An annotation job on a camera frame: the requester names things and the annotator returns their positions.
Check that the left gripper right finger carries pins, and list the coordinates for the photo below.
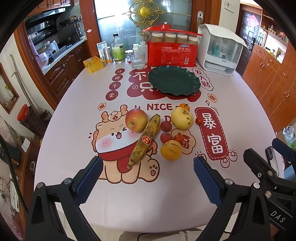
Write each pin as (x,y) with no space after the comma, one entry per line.
(252,222)

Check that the dark green scalloped plate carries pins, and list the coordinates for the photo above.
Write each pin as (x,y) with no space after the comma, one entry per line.
(174,80)

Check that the red cherry tomato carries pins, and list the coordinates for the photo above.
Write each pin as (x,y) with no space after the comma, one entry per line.
(199,121)

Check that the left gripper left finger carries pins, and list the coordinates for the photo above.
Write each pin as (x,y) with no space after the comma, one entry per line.
(43,221)

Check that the white countertop appliance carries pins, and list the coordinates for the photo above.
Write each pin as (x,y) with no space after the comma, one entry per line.
(220,49)

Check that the spotted ripe banana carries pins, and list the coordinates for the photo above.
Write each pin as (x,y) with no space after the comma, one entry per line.
(144,141)

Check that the red bucket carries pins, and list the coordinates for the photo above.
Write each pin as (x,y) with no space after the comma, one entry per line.
(24,113)

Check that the red apple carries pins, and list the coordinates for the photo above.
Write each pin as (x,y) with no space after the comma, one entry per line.
(136,120)

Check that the yellow orange with lines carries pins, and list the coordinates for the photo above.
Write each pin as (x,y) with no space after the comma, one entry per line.
(171,150)

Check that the red lychee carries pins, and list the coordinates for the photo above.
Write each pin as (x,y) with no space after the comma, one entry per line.
(165,137)
(166,126)

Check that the small tangerine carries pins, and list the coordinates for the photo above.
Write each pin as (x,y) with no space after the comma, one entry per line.
(185,106)

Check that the clear drinking glass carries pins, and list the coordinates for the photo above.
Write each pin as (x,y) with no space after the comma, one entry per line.
(137,60)

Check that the red paper cup pack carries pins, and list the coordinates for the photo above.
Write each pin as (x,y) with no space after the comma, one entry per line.
(168,46)

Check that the green label glass bottle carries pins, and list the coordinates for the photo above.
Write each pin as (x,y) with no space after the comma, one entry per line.
(118,49)

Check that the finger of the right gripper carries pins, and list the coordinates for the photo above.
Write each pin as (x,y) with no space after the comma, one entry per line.
(285,151)
(259,167)

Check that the small orange tomato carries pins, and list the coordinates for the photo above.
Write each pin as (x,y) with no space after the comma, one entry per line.
(179,138)

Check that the small metal tin can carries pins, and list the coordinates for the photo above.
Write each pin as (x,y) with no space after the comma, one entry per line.
(108,55)

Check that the white plastic bottle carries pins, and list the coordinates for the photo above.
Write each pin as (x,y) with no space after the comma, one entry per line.
(142,49)

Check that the yellow cardboard box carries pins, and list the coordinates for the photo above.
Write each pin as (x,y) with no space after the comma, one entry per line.
(93,64)

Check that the smartphone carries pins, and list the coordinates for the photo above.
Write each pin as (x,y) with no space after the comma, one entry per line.
(271,158)

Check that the white carton box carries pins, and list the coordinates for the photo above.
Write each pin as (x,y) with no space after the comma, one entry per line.
(100,48)

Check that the yellow pear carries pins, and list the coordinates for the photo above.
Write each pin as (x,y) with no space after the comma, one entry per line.
(182,118)

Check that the printed pink tablecloth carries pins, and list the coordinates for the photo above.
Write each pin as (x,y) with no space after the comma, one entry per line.
(156,195)

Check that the small jar with lid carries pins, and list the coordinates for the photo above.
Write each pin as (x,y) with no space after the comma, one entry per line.
(127,55)

